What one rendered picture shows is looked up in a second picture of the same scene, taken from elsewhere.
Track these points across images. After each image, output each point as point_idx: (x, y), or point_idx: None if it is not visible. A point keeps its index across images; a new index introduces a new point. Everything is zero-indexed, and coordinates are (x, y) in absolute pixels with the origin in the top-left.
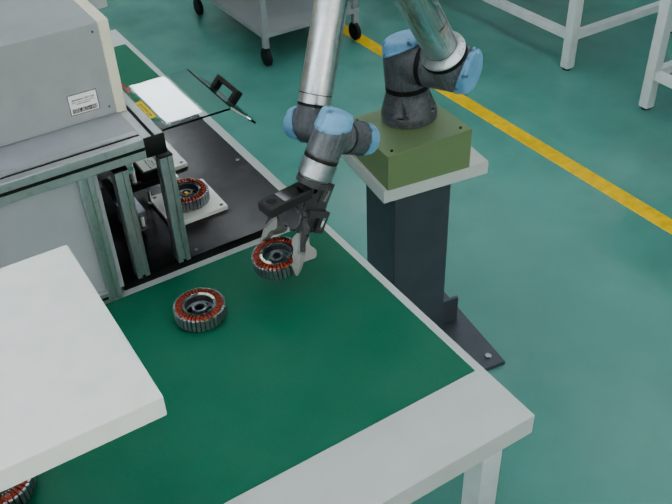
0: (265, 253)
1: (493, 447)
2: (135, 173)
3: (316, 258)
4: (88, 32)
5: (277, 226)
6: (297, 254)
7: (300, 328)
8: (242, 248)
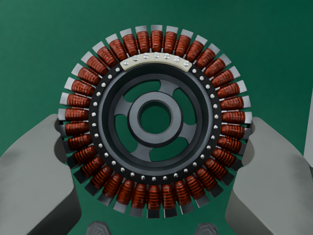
0: (200, 101)
1: None
2: None
3: (172, 231)
4: None
5: (234, 197)
6: (20, 147)
7: (17, 65)
8: (312, 131)
